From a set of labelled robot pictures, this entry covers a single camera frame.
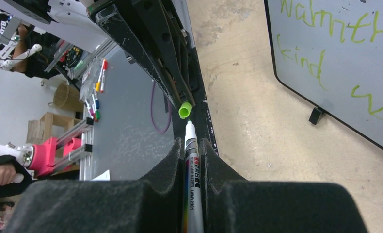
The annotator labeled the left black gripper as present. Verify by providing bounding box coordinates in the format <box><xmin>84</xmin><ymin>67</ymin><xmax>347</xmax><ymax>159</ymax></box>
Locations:
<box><xmin>80</xmin><ymin>0</ymin><xmax>195</xmax><ymax>108</ymax></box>

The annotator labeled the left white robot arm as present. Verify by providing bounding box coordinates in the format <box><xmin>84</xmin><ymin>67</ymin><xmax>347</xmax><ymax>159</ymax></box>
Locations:
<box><xmin>0</xmin><ymin>0</ymin><xmax>197</xmax><ymax>111</ymax></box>

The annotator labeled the green marker cap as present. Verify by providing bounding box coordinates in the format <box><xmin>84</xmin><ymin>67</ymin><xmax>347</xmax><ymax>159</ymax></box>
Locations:
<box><xmin>178</xmin><ymin>101</ymin><xmax>193</xmax><ymax>119</ymax></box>

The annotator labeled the small black-framed whiteboard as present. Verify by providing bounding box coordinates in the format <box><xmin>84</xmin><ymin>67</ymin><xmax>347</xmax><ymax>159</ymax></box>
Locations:
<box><xmin>264</xmin><ymin>0</ymin><xmax>383</xmax><ymax>149</ymax></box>

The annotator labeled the pink teleoperation handle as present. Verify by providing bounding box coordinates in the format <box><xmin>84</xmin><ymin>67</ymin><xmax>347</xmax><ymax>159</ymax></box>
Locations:
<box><xmin>0</xmin><ymin>137</ymin><xmax>82</xmax><ymax>178</ymax></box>

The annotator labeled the operator hand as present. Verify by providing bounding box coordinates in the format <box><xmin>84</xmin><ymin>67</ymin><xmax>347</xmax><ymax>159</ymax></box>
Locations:
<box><xmin>0</xmin><ymin>164</ymin><xmax>16</xmax><ymax>187</ymax></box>

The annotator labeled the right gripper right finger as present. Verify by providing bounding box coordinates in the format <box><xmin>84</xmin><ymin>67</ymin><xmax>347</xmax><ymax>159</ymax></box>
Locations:
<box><xmin>199</xmin><ymin>138</ymin><xmax>367</xmax><ymax>233</ymax></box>

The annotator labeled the wooden crate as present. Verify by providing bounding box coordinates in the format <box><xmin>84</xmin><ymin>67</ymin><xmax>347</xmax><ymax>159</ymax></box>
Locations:
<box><xmin>26</xmin><ymin>112</ymin><xmax>81</xmax><ymax>144</ymax></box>

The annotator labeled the woven basket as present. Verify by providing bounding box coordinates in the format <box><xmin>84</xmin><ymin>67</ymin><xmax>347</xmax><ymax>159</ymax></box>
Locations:
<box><xmin>48</xmin><ymin>83</ymin><xmax>83</xmax><ymax>112</ymax></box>

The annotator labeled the purple cable loop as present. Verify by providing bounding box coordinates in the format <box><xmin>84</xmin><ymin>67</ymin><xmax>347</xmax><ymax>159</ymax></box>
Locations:
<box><xmin>150</xmin><ymin>81</ymin><xmax>173</xmax><ymax>134</ymax></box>

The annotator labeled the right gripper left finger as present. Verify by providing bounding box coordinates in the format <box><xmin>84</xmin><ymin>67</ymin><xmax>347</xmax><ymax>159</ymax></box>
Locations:
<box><xmin>5</xmin><ymin>138</ymin><xmax>184</xmax><ymax>233</ymax></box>

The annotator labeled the white whiteboard marker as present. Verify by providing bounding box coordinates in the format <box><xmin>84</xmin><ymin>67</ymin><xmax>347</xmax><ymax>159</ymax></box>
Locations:
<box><xmin>182</xmin><ymin>120</ymin><xmax>204</xmax><ymax>233</ymax></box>

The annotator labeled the coloured markers bag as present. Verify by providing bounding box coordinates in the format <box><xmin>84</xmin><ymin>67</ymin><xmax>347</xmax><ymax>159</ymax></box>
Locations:
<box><xmin>80</xmin><ymin>58</ymin><xmax>108</xmax><ymax>122</ymax></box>

